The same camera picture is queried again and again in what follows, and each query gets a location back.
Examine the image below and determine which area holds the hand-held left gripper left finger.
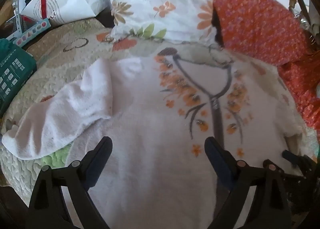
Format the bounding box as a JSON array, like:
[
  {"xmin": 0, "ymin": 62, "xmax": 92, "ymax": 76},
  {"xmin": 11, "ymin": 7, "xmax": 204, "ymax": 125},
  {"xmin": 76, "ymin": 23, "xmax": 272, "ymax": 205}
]
[{"xmin": 28, "ymin": 136, "xmax": 113, "ymax": 229}]

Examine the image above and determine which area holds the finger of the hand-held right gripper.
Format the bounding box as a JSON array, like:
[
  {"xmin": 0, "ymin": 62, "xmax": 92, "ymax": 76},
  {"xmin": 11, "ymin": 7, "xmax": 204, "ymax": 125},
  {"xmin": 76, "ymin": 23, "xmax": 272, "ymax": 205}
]
[{"xmin": 282, "ymin": 150, "xmax": 309, "ymax": 172}]

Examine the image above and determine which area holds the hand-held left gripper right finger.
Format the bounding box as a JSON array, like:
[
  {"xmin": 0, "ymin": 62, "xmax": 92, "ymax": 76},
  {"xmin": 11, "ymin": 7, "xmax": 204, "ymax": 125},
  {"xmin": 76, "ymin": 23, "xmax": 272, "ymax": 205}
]
[{"xmin": 204, "ymin": 137, "xmax": 292, "ymax": 229}]

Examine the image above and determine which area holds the white floral print sweater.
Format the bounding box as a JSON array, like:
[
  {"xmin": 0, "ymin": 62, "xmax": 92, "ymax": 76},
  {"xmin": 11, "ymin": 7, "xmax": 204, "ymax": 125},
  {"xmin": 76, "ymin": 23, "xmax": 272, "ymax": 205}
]
[{"xmin": 1, "ymin": 49, "xmax": 304, "ymax": 229}]

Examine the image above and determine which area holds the patterned quilted bedspread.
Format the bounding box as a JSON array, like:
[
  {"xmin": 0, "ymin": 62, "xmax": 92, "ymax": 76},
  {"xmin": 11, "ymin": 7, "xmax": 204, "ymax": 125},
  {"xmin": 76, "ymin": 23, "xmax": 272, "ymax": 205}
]
[{"xmin": 0, "ymin": 17, "xmax": 320, "ymax": 206}]

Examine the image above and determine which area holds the green cardboard box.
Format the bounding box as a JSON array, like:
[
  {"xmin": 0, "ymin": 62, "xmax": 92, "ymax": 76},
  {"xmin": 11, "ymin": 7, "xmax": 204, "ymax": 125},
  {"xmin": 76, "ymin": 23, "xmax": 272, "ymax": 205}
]
[{"xmin": 0, "ymin": 39, "xmax": 37, "ymax": 118}]

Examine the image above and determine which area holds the orange floral cloth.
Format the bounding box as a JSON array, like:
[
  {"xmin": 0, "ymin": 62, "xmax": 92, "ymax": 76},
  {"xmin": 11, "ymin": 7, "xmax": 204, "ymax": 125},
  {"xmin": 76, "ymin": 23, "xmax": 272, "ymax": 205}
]
[{"xmin": 212, "ymin": 0, "xmax": 320, "ymax": 130}]

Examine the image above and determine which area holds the silver foil wrap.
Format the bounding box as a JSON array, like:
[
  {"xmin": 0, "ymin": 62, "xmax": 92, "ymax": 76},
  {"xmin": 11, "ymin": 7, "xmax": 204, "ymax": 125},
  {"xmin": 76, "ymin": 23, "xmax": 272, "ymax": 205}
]
[{"xmin": 295, "ymin": 13, "xmax": 320, "ymax": 36}]

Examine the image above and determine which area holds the white floral pillow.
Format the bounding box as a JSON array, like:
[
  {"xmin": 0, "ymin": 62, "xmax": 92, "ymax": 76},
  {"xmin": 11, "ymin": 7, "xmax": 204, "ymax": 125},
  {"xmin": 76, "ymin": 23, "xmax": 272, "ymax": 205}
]
[{"xmin": 107, "ymin": 0, "xmax": 221, "ymax": 48}]

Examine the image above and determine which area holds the white perforated strip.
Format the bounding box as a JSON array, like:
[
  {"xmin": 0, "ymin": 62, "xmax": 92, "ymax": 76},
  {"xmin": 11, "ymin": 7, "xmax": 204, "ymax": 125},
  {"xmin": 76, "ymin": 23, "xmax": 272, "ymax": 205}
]
[{"xmin": 11, "ymin": 0, "xmax": 25, "ymax": 35}]

